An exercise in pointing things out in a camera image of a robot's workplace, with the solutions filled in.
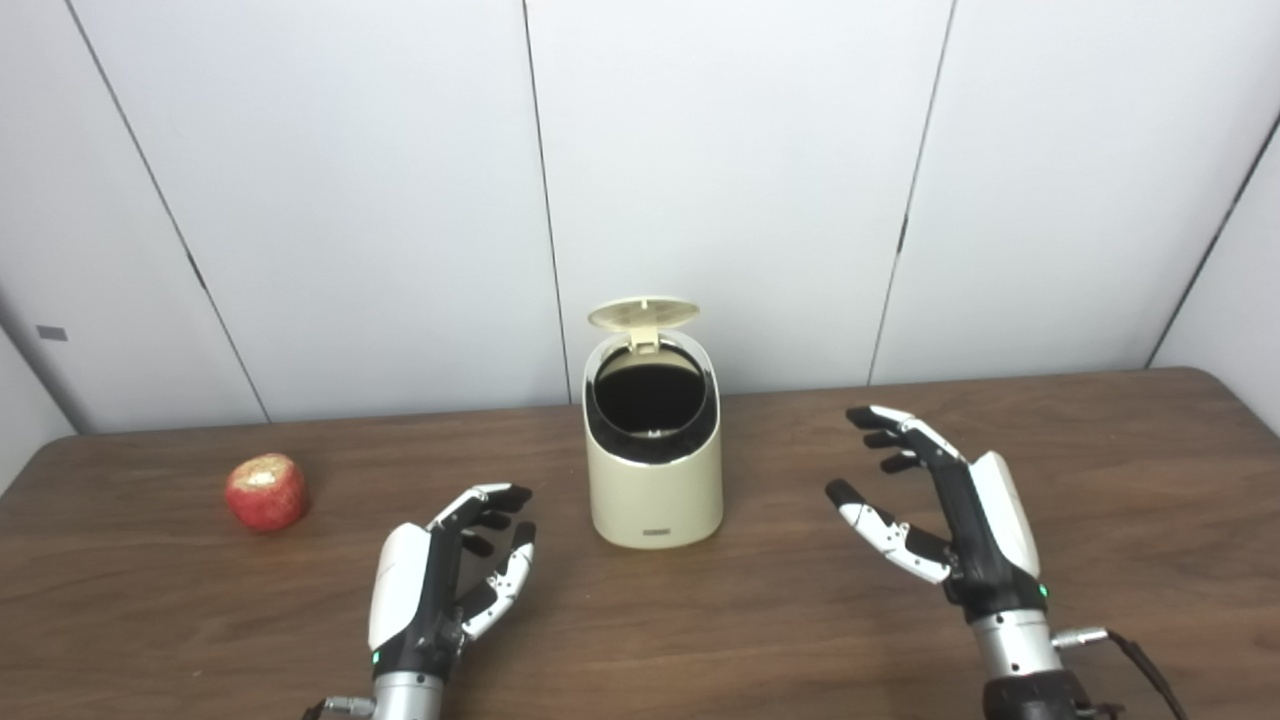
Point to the white and black left hand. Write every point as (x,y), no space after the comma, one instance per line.
(410,600)

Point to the white and black right hand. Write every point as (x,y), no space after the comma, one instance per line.
(985,560)

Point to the red apple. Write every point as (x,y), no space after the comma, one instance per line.
(265,495)

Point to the round cream bin lid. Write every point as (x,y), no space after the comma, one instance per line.
(643,313)

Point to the cream-colored bin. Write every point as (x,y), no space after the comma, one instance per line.
(655,500)

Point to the small grey wall tag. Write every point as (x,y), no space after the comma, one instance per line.
(52,333)

